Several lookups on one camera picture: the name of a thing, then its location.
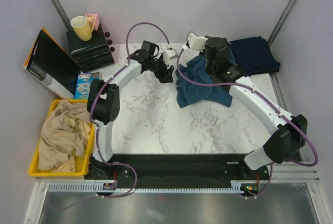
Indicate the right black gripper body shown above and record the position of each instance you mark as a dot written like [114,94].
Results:
[203,52]

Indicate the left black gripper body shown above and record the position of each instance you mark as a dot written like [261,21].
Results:
[158,67]

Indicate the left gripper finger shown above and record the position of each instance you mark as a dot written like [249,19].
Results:
[166,79]
[169,72]

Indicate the teal blue t-shirt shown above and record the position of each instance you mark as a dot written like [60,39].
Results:
[188,85]

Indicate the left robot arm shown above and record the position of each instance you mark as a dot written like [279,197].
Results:
[104,95]

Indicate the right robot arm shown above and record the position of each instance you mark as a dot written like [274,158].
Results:
[287,132]

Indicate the folded navy t-shirt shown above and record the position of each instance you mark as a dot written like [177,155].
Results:
[254,56]

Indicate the black stepped stand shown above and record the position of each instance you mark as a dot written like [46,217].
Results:
[93,54]

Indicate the pink small box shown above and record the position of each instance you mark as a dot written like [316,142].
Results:
[93,21]

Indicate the blue picture booklet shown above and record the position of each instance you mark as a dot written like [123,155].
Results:
[83,84]

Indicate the yellow ceramic mug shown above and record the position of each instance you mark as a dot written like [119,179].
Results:
[81,28]

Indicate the black orange cardboard box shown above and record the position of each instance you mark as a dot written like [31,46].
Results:
[52,66]

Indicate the beige t-shirt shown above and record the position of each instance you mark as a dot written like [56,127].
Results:
[64,136]

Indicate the yellow plastic bin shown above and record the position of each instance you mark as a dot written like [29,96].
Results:
[81,163]

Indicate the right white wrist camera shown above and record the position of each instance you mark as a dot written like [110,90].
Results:
[194,42]

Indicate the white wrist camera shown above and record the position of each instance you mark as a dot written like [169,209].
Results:
[194,42]
[170,54]

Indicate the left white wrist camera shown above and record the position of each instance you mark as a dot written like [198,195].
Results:
[170,54]

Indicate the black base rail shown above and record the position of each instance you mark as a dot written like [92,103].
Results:
[175,170]

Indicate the right aluminium frame post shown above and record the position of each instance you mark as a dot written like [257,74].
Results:
[281,21]

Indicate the grey slotted cable duct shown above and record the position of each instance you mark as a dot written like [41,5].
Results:
[115,187]

